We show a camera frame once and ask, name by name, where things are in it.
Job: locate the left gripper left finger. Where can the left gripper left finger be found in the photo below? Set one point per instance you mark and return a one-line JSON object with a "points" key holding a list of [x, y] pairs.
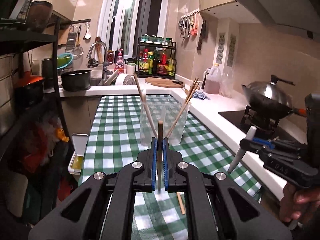
{"points": [[138, 176]]}

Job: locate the clear plastic utensil container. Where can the clear plastic utensil container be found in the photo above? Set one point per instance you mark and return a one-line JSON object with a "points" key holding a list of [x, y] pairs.
{"points": [[167, 109]]}

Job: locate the pink dish soap bottle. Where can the pink dish soap bottle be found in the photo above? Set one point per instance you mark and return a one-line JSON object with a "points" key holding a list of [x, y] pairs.
{"points": [[119, 63]]}

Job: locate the white handled fork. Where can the white handled fork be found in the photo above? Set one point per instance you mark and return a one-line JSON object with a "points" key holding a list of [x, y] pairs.
{"points": [[240, 153]]}

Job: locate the black cooking pot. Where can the black cooking pot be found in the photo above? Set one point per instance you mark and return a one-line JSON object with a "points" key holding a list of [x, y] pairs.
{"points": [[76, 80]]}

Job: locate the green plastic bowl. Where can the green plastic bowl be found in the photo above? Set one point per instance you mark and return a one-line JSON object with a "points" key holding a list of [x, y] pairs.
{"points": [[64, 60]]}

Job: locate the black wok with lid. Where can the black wok with lid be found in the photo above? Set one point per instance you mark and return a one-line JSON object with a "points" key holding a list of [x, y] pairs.
{"points": [[269, 100]]}

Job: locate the right hand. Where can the right hand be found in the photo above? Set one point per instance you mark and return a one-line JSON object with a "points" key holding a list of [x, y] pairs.
{"points": [[301, 205]]}

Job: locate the plastic jug with brown liquid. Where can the plastic jug with brown liquid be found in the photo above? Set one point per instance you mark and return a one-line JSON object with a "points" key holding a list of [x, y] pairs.
{"points": [[213, 81]]}

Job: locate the white lidded box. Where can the white lidded box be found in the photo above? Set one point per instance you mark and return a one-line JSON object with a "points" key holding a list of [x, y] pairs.
{"points": [[75, 164]]}

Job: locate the black gas stove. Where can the black gas stove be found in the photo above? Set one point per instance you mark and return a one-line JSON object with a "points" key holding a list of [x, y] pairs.
{"points": [[266, 128]]}

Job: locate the metal grater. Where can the metal grater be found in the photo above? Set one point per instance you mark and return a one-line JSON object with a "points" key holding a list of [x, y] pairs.
{"points": [[71, 38]]}

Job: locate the clear plastic bottle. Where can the clear plastic bottle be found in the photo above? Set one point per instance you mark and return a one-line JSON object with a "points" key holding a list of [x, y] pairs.
{"points": [[226, 88]]}

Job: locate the black condiment rack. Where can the black condiment rack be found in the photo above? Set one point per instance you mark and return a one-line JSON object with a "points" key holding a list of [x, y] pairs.
{"points": [[156, 57]]}

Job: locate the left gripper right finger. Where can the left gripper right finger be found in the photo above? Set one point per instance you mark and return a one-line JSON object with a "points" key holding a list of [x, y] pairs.
{"points": [[201, 195]]}

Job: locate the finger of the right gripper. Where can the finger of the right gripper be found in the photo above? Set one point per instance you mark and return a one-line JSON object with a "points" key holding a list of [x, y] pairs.
{"points": [[250, 146], [262, 142]]}

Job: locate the blue dish cloth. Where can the blue dish cloth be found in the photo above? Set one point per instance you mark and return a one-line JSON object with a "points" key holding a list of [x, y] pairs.
{"points": [[200, 95]]}

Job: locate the chrome kitchen faucet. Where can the chrome kitchen faucet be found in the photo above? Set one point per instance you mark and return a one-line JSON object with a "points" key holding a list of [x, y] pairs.
{"points": [[97, 55]]}

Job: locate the round wooden cutting board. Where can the round wooden cutting board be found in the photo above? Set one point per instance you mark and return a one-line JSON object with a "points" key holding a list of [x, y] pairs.
{"points": [[165, 83]]}

